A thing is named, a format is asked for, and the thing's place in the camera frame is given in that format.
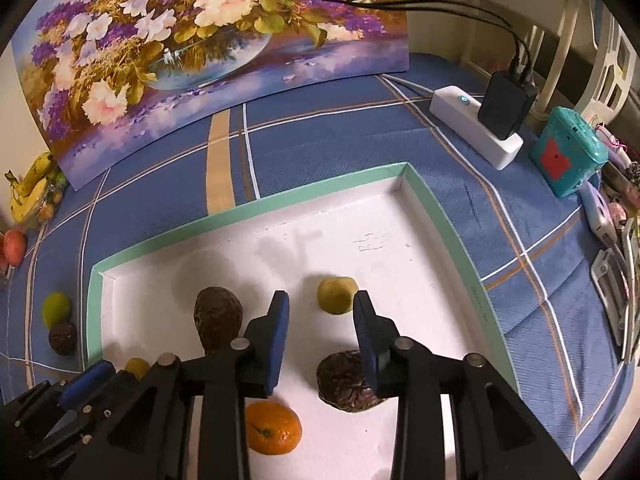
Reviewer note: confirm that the teal box with red label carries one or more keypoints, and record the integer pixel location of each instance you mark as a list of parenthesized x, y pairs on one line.
[(575, 135)]

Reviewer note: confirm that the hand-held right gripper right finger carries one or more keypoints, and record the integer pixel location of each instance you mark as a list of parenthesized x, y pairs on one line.
[(367, 345)]

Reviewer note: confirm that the dark wrinkled round fruit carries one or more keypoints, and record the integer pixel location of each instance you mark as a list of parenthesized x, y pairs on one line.
[(345, 380)]

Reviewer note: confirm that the small yellow fruit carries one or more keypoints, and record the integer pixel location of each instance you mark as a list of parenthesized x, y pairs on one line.
[(136, 367)]

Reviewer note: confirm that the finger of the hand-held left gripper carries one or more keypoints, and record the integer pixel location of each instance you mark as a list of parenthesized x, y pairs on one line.
[(85, 379)]

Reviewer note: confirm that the black power adapter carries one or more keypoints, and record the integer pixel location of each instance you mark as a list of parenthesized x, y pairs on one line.
[(505, 105)]

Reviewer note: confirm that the green apple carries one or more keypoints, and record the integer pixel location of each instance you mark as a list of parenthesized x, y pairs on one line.
[(55, 307)]

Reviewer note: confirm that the dark brown avocado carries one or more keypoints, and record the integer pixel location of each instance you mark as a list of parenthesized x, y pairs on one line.
[(217, 317)]

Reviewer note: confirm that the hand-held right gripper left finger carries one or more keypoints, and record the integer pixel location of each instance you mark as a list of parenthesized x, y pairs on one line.
[(277, 345)]

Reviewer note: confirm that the yellow banana bunch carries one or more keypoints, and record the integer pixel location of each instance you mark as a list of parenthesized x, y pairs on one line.
[(27, 185)]

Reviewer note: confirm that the white handheld device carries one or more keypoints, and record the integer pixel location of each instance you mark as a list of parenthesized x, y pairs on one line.
[(597, 215)]

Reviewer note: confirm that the blue checked tablecloth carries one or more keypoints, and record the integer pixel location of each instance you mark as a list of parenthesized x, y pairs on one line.
[(350, 135)]

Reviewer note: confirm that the white power strip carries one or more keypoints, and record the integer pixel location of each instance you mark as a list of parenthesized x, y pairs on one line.
[(460, 110)]

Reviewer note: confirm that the white box with green rim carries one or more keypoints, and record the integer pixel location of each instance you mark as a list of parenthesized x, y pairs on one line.
[(325, 230)]

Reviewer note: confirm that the dark brown round fruit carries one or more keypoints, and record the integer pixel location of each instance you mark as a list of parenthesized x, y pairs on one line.
[(62, 338)]

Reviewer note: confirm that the white wooden chair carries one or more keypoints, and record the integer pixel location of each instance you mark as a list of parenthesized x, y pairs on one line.
[(612, 60)]

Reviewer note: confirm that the red apple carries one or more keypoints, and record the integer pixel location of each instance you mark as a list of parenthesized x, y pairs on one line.
[(12, 247)]

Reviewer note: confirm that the flower painting canvas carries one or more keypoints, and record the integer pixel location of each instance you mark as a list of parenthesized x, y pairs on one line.
[(150, 60)]

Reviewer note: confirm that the orange mandarin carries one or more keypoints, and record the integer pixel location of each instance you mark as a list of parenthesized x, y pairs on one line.
[(272, 430)]

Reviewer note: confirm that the yellow-brown kiwi fruit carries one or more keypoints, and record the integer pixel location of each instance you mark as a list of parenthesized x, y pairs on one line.
[(337, 295)]

